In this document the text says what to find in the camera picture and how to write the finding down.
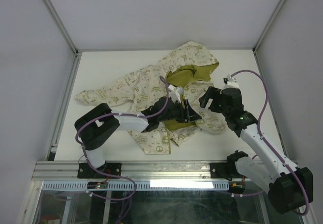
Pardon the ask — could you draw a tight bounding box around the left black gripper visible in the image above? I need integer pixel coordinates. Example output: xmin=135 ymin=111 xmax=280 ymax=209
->
xmin=158 ymin=100 xmax=201 ymax=124

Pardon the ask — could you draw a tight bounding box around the cream patterned hooded jacket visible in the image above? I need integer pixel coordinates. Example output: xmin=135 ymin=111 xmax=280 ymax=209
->
xmin=75 ymin=41 xmax=226 ymax=155

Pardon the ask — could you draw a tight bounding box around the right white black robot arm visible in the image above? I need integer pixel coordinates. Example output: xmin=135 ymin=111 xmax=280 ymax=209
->
xmin=199 ymin=87 xmax=313 ymax=216

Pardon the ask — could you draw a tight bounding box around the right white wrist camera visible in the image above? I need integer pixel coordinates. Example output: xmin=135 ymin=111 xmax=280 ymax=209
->
xmin=223 ymin=74 xmax=239 ymax=90

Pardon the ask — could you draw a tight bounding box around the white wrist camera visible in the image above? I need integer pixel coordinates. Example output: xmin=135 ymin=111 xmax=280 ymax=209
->
xmin=223 ymin=74 xmax=239 ymax=90
xmin=168 ymin=84 xmax=184 ymax=103

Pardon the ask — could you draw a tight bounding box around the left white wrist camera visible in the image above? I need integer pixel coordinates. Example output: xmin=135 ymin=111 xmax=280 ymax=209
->
xmin=168 ymin=84 xmax=184 ymax=103

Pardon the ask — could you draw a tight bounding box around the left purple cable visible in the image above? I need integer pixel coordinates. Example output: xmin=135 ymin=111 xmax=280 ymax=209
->
xmin=76 ymin=75 xmax=175 ymax=177

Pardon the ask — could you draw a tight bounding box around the white slotted cable duct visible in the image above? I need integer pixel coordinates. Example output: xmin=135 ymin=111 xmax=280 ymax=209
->
xmin=43 ymin=179 xmax=229 ymax=191

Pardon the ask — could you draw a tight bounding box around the purple cable under rail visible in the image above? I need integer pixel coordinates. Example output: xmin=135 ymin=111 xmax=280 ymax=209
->
xmin=87 ymin=175 xmax=139 ymax=224

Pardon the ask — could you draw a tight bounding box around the right aluminium frame post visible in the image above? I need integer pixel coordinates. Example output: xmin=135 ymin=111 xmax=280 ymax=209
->
xmin=252 ymin=0 xmax=298 ymax=53

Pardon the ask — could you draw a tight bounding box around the aluminium frame post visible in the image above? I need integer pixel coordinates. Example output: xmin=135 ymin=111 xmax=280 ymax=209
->
xmin=32 ymin=0 xmax=82 ymax=55
xmin=252 ymin=0 xmax=298 ymax=53

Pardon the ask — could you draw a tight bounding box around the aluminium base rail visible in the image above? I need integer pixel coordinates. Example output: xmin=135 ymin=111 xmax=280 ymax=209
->
xmin=32 ymin=160 xmax=225 ymax=181

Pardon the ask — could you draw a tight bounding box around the left aluminium frame post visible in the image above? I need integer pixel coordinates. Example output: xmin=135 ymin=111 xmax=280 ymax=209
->
xmin=32 ymin=0 xmax=82 ymax=55

